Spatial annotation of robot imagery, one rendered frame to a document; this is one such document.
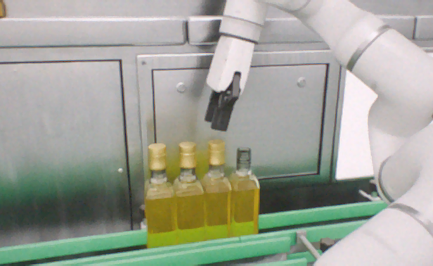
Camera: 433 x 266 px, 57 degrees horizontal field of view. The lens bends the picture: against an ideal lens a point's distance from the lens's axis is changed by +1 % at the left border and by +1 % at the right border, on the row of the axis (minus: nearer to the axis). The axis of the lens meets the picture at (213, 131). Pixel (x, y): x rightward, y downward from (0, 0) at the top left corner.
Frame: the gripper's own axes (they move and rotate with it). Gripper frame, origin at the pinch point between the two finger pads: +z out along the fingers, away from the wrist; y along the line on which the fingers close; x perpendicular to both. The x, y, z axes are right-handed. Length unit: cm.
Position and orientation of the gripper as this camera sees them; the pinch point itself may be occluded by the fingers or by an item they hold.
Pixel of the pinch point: (217, 117)
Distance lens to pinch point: 75.5
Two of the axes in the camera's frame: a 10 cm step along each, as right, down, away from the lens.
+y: 2.3, 2.9, -9.3
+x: 9.4, 1.8, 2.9
